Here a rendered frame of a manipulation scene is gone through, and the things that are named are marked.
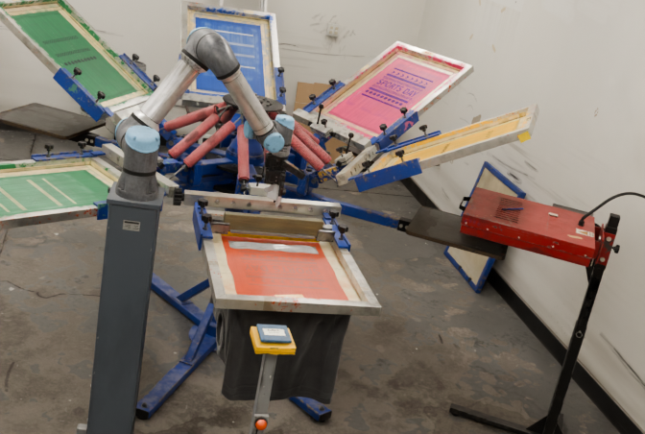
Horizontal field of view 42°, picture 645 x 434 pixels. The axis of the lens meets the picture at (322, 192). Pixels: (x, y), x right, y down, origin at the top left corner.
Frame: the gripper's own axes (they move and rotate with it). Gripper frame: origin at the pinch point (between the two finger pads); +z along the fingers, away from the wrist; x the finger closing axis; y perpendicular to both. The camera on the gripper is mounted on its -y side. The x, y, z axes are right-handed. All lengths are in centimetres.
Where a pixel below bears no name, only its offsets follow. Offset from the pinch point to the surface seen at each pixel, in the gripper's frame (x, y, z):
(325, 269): 24.3, -17.8, 16.9
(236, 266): 27.1, 17.4, 16.7
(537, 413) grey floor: -23, -159, 113
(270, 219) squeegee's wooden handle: 1.6, 2.1, 7.1
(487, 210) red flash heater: -17, -100, 2
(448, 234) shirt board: -23, -87, 18
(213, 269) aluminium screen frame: 38.2, 27.5, 13.2
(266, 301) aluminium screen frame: 60, 12, 14
